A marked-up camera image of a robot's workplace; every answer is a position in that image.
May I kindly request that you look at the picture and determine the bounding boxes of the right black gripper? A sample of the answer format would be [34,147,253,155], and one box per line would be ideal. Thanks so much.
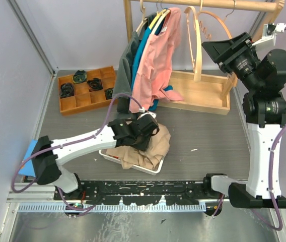
[201,31,262,91]

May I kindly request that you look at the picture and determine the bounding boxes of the wooden hanger with metal hook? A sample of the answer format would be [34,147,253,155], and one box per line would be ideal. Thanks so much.
[198,0,237,89]

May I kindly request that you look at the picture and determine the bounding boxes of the beige t shirt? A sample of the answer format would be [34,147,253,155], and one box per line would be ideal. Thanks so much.
[106,124,171,170]

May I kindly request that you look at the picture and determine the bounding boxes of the pink t shirt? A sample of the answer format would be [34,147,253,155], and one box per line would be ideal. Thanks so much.
[129,8,184,113]

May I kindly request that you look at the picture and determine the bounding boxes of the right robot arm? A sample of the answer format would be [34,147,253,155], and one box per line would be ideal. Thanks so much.
[202,33,286,209]

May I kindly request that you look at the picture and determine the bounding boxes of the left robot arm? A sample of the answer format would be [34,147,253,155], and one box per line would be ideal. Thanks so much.
[32,111,160,200]

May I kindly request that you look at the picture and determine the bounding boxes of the grey t shirt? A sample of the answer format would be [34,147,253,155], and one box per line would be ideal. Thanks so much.
[112,13,157,119]

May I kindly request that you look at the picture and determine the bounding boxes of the wooden hanger blue shirt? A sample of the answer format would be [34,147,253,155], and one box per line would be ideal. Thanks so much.
[149,1,163,30]

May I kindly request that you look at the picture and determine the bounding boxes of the blue t shirt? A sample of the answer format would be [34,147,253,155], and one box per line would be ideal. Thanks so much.
[131,27,173,111]

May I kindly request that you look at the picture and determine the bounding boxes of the wooden hanger grey shirt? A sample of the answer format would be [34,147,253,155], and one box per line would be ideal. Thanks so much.
[136,0,148,35]

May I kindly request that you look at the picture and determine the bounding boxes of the wooden clothes rack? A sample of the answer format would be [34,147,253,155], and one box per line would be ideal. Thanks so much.
[123,0,286,116]

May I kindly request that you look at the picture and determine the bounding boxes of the white plastic basket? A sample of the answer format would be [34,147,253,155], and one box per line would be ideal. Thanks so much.
[98,149,165,175]

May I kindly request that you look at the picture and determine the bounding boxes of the brown wooden compartment tray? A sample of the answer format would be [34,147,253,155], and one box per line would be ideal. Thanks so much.
[58,66,116,116]

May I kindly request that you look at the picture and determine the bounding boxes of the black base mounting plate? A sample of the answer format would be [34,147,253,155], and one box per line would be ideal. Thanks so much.
[63,180,221,206]

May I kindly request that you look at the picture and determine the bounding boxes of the rolled dark sock top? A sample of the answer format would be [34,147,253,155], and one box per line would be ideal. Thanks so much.
[73,70,87,84]

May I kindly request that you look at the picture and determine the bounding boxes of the rolled black sock left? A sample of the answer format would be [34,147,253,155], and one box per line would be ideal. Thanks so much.
[59,82,75,98]

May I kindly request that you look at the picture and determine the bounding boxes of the blue patterned cloth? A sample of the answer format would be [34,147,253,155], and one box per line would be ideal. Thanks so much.
[18,140,38,177]

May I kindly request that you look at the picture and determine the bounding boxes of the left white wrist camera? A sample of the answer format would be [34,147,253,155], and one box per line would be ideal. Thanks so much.
[137,107,157,119]

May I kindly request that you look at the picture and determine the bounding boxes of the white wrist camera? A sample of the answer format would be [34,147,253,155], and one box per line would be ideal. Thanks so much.
[137,107,157,119]
[252,23,286,51]

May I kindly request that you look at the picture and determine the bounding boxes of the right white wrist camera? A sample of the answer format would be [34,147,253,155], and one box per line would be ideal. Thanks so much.
[252,23,286,51]

